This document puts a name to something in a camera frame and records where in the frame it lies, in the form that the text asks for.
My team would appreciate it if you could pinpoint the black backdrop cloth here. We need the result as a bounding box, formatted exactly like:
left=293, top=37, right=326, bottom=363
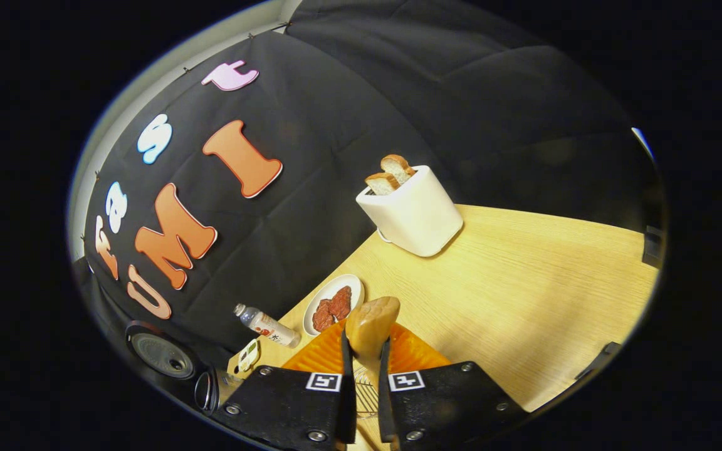
left=73, top=0, right=666, bottom=376

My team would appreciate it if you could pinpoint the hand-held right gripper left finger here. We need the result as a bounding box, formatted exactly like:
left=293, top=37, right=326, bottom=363
left=211, top=319, right=358, bottom=451

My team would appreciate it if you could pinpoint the small clear drink bottle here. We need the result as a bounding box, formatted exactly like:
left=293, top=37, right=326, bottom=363
left=234, top=303, right=302, bottom=349

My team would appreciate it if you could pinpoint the white toaster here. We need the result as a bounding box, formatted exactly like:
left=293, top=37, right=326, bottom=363
left=355, top=165, right=464, bottom=257

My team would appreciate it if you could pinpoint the wooden spoon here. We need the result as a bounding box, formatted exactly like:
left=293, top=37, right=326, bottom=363
left=345, top=296, right=401, bottom=376

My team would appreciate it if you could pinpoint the small black block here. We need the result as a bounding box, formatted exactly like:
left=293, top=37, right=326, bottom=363
left=642, top=225, right=666, bottom=270
left=574, top=341, right=622, bottom=381

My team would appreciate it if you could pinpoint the red meat piece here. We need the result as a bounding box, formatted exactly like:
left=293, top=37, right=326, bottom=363
left=330, top=286, right=353, bottom=320
left=313, top=299, right=337, bottom=333

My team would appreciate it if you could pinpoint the white plate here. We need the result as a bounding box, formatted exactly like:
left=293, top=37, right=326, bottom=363
left=303, top=274, right=365, bottom=337

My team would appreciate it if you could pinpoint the wire chopstick holder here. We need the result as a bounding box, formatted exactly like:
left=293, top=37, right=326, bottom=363
left=355, top=366, right=380, bottom=419

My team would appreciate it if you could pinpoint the small white green dish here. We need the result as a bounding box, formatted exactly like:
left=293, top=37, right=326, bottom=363
left=238, top=338, right=261, bottom=373

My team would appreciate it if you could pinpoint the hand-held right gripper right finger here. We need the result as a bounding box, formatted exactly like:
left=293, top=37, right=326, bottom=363
left=377, top=323, right=531, bottom=451

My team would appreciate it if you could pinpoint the dark grey rice cooker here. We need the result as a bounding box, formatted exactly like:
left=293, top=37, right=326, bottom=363
left=126, top=321, right=243, bottom=414

